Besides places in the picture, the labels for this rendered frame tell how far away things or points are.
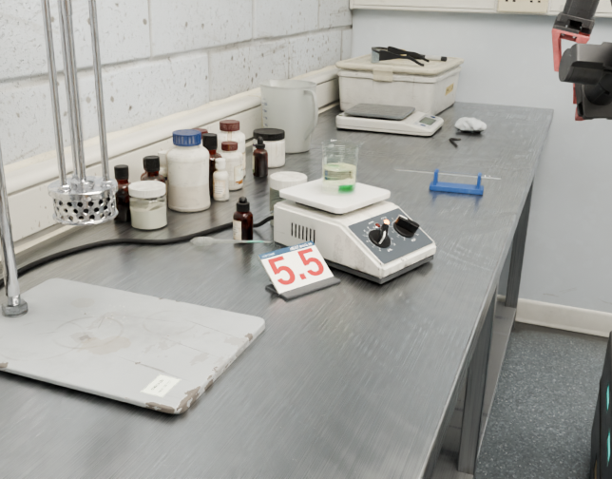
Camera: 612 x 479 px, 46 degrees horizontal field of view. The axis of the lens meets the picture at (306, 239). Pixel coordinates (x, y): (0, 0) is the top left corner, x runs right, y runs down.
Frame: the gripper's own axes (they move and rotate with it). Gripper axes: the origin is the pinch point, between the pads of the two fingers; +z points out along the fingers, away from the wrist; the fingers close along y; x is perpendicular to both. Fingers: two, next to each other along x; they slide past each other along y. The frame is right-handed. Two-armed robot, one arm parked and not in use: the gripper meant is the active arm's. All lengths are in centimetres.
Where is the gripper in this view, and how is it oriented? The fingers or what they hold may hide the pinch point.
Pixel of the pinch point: (579, 109)
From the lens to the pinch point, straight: 152.1
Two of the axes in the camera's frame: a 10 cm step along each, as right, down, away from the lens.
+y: 0.2, 9.8, -2.1
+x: 10.0, -0.1, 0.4
